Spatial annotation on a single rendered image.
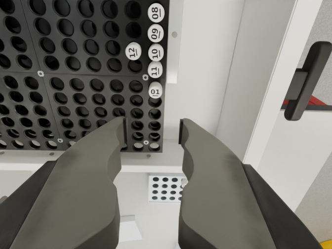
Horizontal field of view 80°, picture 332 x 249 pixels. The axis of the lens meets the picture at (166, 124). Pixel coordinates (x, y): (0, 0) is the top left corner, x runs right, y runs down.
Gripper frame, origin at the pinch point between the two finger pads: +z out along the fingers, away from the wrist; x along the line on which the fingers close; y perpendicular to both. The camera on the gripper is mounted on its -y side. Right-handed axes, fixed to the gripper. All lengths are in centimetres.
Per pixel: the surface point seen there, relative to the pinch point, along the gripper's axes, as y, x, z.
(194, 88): 3.2, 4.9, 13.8
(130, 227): 44.1, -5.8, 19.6
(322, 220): 161, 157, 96
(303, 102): 1.2, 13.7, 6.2
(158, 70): -1.2, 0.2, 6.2
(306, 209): 146, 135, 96
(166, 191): 28.5, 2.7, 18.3
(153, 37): -3.7, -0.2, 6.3
